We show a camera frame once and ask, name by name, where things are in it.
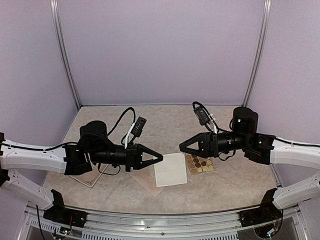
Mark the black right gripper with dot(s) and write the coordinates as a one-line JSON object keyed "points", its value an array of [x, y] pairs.
{"points": [[208, 145]]}

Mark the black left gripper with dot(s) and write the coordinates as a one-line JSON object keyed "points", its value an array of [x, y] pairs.
{"points": [[134, 156]]}

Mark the translucent pink envelope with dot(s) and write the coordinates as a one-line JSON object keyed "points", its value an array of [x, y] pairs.
{"points": [[147, 179]]}

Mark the beige lined letter paper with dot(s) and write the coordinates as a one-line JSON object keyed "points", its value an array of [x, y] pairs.
{"points": [[171, 170]]}

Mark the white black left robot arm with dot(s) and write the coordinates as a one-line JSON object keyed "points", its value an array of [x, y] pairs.
{"points": [[70, 159]]}

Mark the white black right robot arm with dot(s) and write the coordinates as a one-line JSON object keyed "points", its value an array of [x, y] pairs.
{"points": [[260, 148]]}

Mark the round sticker seal sheet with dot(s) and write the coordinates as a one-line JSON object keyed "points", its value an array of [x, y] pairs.
{"points": [[198, 165]]}

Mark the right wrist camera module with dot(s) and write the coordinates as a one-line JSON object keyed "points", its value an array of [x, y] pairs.
{"points": [[202, 116]]}

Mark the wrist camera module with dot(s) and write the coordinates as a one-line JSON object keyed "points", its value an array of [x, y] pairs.
{"points": [[202, 116], [138, 127]]}

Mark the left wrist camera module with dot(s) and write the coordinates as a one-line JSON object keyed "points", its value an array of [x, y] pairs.
{"points": [[138, 127]]}

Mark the front aluminium frame rail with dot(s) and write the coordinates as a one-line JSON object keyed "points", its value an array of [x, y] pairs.
{"points": [[106, 225]]}

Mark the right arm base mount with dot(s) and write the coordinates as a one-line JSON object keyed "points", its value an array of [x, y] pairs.
{"points": [[266, 211]]}

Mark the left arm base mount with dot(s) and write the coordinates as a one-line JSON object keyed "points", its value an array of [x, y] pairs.
{"points": [[59, 213]]}

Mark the right aluminium corner post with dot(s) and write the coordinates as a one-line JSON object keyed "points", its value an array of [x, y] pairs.
{"points": [[258, 52]]}

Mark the aluminium corner post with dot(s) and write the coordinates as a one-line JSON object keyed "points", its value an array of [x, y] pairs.
{"points": [[258, 52], [54, 5]]}

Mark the left aluminium corner post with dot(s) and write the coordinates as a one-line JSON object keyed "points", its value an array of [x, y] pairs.
{"points": [[54, 5]]}

